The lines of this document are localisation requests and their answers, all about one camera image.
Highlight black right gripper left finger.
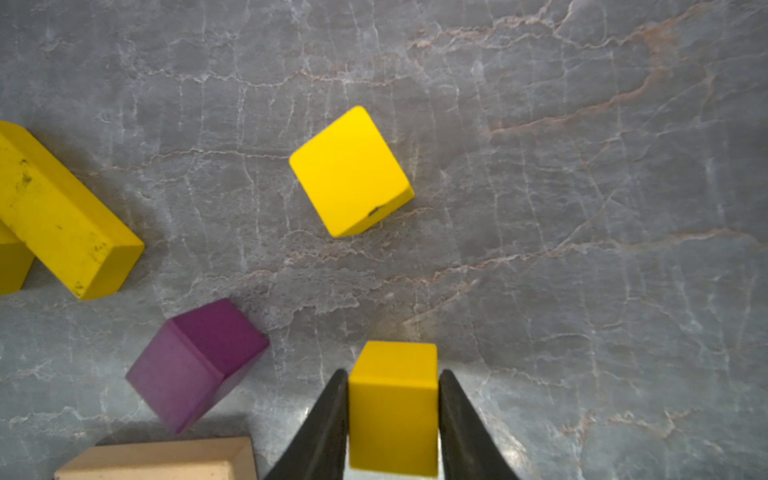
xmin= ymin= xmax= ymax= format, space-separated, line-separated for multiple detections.
xmin=266 ymin=369 xmax=349 ymax=479

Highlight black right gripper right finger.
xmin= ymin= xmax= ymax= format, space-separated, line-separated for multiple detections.
xmin=438 ymin=369 xmax=519 ymax=480

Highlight yellow cube block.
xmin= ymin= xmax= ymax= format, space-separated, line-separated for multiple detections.
xmin=289 ymin=106 xmax=414 ymax=238
xmin=348 ymin=341 xmax=439 ymax=477

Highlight tan long block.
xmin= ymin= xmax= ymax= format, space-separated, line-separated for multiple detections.
xmin=54 ymin=437 xmax=257 ymax=479

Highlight purple cube block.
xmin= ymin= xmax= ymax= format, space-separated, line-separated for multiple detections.
xmin=126 ymin=298 xmax=269 ymax=434

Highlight long yellow block far left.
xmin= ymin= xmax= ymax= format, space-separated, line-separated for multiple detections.
xmin=1 ymin=121 xmax=145 ymax=300

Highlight yellow chunky block far left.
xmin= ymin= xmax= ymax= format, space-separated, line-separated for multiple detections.
xmin=0 ymin=223 xmax=35 ymax=295

